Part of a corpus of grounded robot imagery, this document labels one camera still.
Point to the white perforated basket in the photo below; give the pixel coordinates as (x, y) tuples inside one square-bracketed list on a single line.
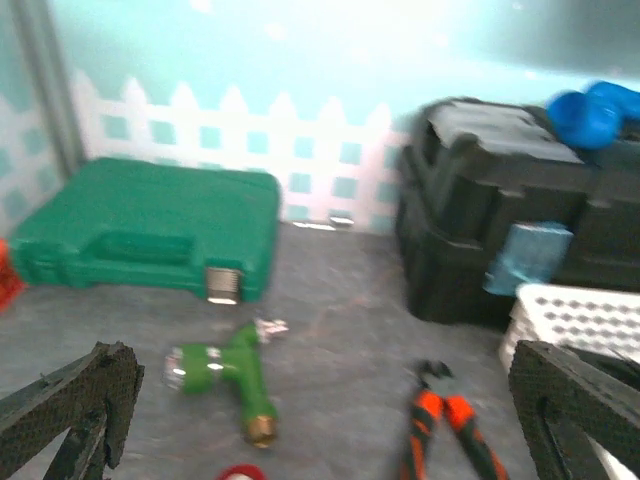
[(600, 321)]

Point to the green small motor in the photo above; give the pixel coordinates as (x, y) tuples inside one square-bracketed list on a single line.
[(194, 368)]

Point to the green plastic case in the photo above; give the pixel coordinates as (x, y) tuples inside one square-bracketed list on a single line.
[(210, 232)]

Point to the large red spring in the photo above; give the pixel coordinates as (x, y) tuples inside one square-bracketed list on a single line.
[(242, 472)]

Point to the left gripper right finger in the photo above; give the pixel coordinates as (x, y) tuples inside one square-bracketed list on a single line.
[(565, 406)]

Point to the black battery holder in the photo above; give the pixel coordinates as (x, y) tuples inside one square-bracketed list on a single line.
[(621, 368)]

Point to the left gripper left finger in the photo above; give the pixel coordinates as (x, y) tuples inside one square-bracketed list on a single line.
[(91, 400)]

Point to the black toolbox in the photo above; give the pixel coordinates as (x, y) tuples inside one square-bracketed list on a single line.
[(491, 199)]

